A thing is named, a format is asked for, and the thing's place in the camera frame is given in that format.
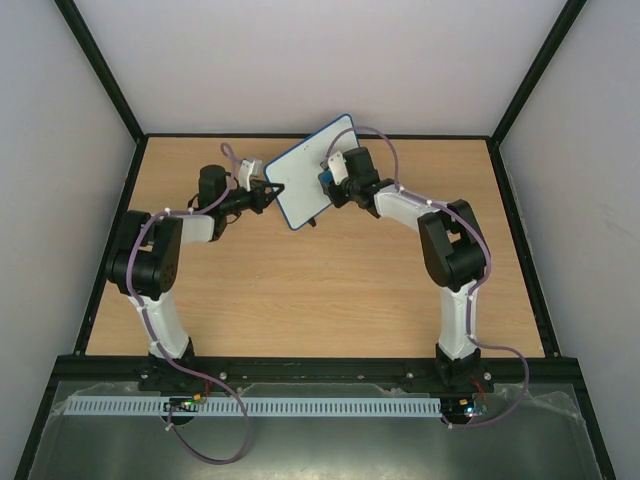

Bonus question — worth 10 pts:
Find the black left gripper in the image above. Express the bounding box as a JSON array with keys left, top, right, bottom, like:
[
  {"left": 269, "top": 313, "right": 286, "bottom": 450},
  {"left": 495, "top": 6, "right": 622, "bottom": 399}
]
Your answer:
[{"left": 221, "top": 181, "right": 285, "bottom": 217}]

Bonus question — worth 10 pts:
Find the blue whiteboard eraser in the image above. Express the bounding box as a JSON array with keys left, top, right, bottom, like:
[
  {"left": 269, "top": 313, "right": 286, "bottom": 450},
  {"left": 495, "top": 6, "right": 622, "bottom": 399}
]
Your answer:
[{"left": 318, "top": 171, "right": 333, "bottom": 197}]

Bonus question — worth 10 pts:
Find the blue framed whiteboard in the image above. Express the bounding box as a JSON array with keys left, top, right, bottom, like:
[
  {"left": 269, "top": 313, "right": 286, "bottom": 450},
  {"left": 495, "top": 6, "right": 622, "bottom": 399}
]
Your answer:
[{"left": 264, "top": 113, "right": 354, "bottom": 231}]

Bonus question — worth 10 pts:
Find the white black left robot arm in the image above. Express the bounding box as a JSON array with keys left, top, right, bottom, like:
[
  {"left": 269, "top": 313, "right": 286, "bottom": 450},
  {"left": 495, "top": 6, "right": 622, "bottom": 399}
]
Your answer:
[{"left": 106, "top": 160, "right": 285, "bottom": 360}]

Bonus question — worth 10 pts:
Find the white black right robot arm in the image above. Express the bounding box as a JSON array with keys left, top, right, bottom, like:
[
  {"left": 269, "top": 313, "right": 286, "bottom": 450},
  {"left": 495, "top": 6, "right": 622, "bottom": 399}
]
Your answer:
[{"left": 319, "top": 147, "right": 491, "bottom": 392}]

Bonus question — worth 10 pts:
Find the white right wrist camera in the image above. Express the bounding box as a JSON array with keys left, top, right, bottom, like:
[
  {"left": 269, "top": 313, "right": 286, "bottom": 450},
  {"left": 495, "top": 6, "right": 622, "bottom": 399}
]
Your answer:
[{"left": 327, "top": 151, "right": 349, "bottom": 185}]

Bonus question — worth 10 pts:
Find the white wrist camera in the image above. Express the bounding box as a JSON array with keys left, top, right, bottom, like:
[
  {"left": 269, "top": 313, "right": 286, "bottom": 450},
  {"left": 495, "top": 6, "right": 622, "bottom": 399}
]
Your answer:
[
  {"left": 327, "top": 151, "right": 349, "bottom": 185},
  {"left": 236, "top": 157, "right": 262, "bottom": 191}
]

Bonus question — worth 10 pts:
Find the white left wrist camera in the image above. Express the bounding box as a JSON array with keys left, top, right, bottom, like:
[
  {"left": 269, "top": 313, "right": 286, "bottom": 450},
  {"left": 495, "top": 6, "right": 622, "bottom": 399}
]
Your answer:
[{"left": 236, "top": 157, "right": 262, "bottom": 191}]

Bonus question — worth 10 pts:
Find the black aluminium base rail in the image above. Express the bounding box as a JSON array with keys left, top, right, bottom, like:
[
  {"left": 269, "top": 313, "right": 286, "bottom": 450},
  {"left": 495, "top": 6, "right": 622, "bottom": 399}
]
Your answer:
[{"left": 134, "top": 357, "right": 585, "bottom": 396}]

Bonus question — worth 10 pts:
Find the grey slotted cable duct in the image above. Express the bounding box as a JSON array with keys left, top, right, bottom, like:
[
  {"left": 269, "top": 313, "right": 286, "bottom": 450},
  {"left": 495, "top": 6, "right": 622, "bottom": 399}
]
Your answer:
[{"left": 55, "top": 396, "right": 441, "bottom": 418}]

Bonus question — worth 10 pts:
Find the black cage frame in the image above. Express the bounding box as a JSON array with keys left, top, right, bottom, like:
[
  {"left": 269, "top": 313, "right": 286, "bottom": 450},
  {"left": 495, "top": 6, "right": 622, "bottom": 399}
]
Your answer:
[{"left": 15, "top": 1, "right": 615, "bottom": 479}]

